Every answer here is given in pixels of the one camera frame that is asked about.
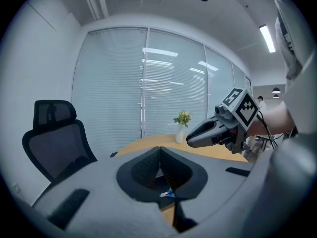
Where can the black pendant lamp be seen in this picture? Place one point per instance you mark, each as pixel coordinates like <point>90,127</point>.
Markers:
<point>276,90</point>

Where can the white vase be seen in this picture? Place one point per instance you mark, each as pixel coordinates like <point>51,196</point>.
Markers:
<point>179,135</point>

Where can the black mesh office chair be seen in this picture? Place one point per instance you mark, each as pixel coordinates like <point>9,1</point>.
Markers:
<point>59,145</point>

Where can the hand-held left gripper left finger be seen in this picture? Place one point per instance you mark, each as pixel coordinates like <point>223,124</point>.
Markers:
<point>99,207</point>

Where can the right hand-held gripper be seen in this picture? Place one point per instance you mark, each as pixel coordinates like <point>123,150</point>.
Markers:
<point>244,113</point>

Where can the person's beige shirt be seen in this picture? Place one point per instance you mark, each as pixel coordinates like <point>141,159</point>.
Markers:
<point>297,58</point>

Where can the yellow flower bouquet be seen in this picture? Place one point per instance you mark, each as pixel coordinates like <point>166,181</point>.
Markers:
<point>183,118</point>

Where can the person's right forearm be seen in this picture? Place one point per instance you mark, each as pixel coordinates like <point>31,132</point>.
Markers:
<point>275,121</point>

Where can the long ceiling light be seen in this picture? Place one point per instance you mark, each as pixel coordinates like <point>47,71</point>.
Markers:
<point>267,38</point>

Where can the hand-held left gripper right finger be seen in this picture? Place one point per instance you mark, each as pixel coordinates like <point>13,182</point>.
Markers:
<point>223,182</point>

